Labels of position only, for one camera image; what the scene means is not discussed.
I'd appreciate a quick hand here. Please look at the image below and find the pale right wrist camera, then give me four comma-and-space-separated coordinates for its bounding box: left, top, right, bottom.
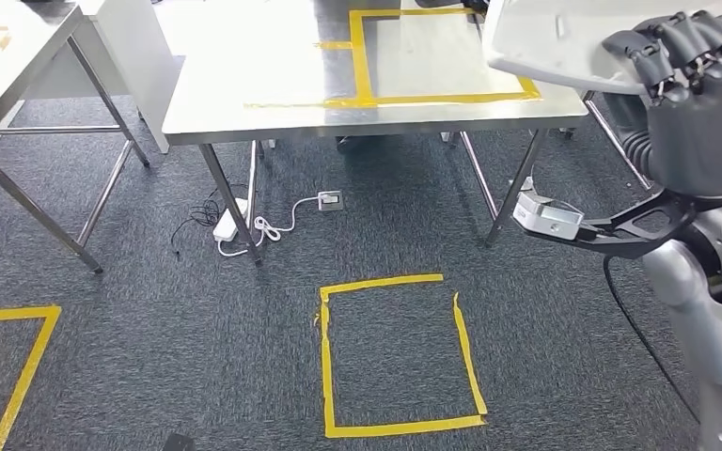
511, 189, 698, 259

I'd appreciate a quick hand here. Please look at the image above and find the steel table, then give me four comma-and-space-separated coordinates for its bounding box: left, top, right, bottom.
0, 0, 150, 275

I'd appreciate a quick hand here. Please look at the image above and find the yellow tape double rectangle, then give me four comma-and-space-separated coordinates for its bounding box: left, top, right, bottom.
243, 7, 542, 112

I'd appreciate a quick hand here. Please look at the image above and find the grey floor socket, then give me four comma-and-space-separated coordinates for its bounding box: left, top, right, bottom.
317, 189, 345, 213

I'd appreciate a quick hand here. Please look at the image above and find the yellow floor tape square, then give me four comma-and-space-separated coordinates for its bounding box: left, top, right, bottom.
314, 273, 489, 440

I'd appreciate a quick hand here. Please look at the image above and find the steel workbench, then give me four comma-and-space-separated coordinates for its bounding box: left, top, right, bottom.
161, 0, 589, 268

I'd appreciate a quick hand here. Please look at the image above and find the white power strip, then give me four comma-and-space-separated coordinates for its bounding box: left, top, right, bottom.
212, 197, 250, 244

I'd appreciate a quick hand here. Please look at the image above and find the white moulded plastic part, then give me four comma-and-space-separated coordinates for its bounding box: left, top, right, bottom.
484, 0, 722, 96

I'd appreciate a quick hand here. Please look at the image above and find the black camera cable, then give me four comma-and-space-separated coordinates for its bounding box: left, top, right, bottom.
602, 255, 702, 426

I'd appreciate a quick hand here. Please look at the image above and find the white cabinet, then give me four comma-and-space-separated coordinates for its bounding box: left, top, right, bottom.
24, 0, 184, 155

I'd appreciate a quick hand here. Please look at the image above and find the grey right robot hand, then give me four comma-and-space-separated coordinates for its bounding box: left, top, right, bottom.
602, 7, 722, 199

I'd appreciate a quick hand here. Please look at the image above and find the thin black cable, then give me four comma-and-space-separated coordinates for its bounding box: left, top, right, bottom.
169, 183, 228, 256

